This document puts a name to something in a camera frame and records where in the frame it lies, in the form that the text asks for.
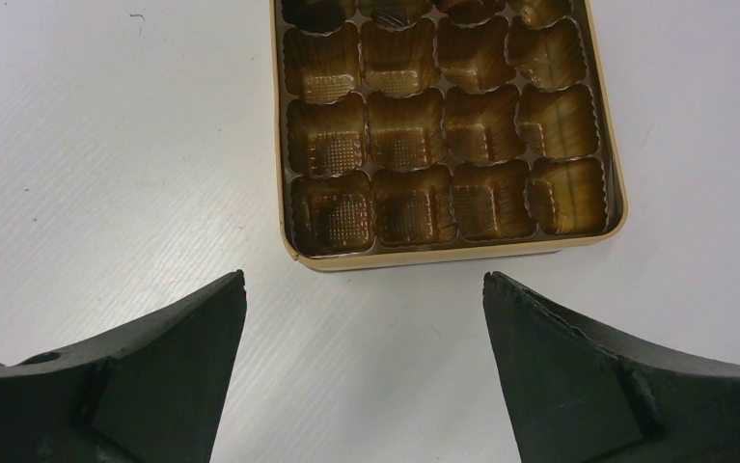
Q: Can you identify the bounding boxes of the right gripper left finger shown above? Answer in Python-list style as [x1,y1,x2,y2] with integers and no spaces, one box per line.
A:
[0,270,247,462]

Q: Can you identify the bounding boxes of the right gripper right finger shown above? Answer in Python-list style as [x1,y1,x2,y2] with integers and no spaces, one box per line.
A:
[482,272,740,462]

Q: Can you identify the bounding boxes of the gold chocolate box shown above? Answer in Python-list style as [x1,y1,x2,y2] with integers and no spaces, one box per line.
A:
[270,1,628,272]

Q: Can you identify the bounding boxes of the dark striped chocolate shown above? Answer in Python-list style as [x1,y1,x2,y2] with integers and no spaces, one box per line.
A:
[370,9,410,30]

